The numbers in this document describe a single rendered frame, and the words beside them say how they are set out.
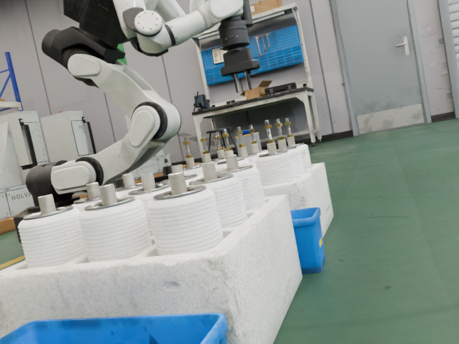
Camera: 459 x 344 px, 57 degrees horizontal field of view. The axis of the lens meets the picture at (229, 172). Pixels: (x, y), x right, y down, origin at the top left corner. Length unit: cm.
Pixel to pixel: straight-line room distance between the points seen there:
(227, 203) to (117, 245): 18
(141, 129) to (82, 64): 34
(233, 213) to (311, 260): 30
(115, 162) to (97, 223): 106
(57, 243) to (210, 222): 25
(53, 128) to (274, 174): 307
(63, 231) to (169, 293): 22
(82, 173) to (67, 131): 216
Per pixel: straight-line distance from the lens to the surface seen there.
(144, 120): 153
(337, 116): 621
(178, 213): 55
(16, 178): 345
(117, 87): 164
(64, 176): 176
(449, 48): 618
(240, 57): 134
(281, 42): 627
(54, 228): 69
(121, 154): 164
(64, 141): 388
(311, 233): 91
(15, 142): 348
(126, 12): 133
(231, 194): 67
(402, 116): 619
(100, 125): 766
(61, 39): 179
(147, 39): 130
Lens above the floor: 31
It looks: 5 degrees down
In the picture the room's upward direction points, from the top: 11 degrees counter-clockwise
